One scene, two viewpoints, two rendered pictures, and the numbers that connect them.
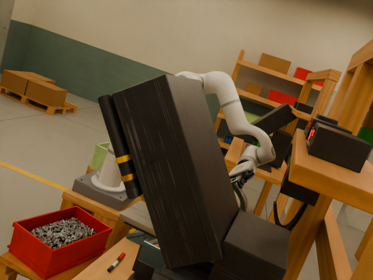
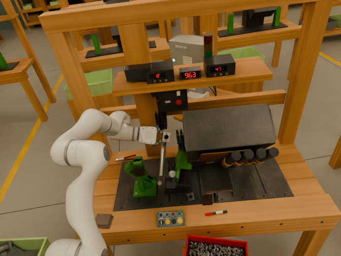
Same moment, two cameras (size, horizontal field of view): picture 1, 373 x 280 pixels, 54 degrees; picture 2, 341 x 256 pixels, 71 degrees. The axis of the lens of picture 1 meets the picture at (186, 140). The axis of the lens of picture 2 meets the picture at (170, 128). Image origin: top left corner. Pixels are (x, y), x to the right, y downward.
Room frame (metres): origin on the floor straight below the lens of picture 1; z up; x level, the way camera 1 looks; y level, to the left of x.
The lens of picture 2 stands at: (1.52, 0.83, 2.18)
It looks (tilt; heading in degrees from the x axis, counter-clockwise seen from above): 38 degrees down; 260
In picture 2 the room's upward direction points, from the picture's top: 8 degrees counter-clockwise
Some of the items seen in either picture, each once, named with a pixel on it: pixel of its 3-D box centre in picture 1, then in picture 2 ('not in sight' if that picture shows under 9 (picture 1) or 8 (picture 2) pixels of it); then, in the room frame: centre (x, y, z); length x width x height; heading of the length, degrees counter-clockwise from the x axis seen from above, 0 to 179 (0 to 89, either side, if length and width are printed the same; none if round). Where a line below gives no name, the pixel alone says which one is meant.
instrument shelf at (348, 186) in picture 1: (333, 159); (189, 75); (1.13, -0.45, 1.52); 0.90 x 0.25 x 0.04; 166
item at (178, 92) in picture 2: (304, 173); (173, 95); (1.25, -0.43, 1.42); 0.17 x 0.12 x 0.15; 166
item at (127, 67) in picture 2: (323, 125); (138, 72); (1.42, -0.48, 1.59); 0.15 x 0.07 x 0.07; 166
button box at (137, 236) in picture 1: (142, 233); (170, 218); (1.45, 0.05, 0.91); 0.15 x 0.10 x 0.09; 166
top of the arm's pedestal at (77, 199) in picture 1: (104, 197); not in sight; (1.85, 0.32, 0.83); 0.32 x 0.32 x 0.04; 80
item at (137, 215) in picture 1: (179, 234); (212, 164); (1.14, -0.08, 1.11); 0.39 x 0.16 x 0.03; 76
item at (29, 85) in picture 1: (40, 91); not in sight; (6.74, 2.90, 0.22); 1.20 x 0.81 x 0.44; 78
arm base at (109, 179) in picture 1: (113, 168); not in sight; (1.85, 0.32, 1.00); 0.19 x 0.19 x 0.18
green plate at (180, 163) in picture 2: not in sight; (184, 156); (1.28, -0.15, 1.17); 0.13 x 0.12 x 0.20; 166
